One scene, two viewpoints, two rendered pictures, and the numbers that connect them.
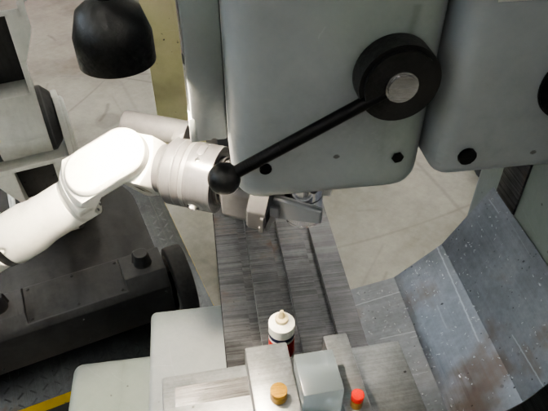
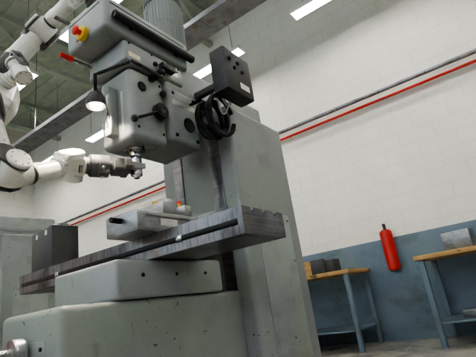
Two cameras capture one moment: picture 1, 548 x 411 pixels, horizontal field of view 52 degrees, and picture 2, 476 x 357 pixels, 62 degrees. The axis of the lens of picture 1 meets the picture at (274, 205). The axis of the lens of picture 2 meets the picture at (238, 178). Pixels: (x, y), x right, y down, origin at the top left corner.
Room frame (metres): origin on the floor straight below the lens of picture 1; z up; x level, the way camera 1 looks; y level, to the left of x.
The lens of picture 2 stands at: (-0.76, 0.79, 0.64)
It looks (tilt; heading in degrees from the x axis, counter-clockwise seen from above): 18 degrees up; 312
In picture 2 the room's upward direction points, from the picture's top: 9 degrees counter-clockwise
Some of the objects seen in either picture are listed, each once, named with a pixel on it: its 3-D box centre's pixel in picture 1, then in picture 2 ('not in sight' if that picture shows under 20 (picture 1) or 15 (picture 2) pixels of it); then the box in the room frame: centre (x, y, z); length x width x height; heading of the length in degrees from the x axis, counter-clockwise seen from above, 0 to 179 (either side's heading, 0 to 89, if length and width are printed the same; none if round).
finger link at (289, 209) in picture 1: (296, 213); (137, 165); (0.50, -0.03, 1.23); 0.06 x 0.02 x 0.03; 73
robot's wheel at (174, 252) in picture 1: (179, 280); not in sight; (1.03, 0.26, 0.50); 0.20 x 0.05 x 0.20; 25
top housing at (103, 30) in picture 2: not in sight; (130, 49); (0.53, -0.05, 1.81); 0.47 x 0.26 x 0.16; 98
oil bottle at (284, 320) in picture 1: (281, 333); not in sight; (0.51, -0.01, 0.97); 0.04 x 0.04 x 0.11
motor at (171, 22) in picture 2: not in sight; (164, 30); (0.57, -0.28, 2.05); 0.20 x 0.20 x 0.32
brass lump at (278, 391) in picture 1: (278, 393); not in sight; (0.38, -0.01, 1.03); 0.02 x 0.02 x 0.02
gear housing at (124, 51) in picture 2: not in sight; (137, 76); (0.54, -0.08, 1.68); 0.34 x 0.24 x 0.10; 98
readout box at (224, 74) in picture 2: not in sight; (233, 76); (0.24, -0.38, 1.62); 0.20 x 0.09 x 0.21; 98
